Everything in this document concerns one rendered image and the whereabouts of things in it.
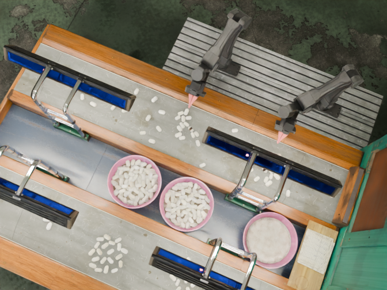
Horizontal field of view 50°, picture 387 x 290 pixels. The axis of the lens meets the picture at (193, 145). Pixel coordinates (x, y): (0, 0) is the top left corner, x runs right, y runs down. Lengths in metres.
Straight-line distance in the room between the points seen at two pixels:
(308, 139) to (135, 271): 1.09
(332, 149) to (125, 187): 1.07
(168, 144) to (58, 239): 0.71
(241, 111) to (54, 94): 0.98
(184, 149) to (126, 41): 1.32
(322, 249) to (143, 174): 0.94
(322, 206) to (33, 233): 1.43
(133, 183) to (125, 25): 1.53
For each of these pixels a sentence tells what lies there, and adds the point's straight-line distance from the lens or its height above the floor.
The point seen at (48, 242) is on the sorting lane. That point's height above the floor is 0.74.
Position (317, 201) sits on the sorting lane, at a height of 0.74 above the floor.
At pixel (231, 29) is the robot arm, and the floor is 1.08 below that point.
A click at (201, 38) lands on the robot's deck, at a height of 0.67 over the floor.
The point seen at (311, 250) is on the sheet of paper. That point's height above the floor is 0.78.
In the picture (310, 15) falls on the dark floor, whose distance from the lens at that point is 3.48.
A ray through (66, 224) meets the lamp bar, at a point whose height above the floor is 1.08.
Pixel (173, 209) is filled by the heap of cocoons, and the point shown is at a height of 0.74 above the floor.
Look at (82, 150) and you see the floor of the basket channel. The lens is 2.25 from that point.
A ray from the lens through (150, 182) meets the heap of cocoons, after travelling 2.11.
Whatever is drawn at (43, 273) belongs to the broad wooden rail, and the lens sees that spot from 2.14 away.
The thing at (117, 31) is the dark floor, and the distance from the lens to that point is 3.27.
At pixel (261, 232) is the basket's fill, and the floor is 0.73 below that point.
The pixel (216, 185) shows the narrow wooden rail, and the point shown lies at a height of 0.76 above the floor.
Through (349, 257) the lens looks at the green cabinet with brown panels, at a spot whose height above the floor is 0.96.
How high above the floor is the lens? 2.81
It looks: 75 degrees down
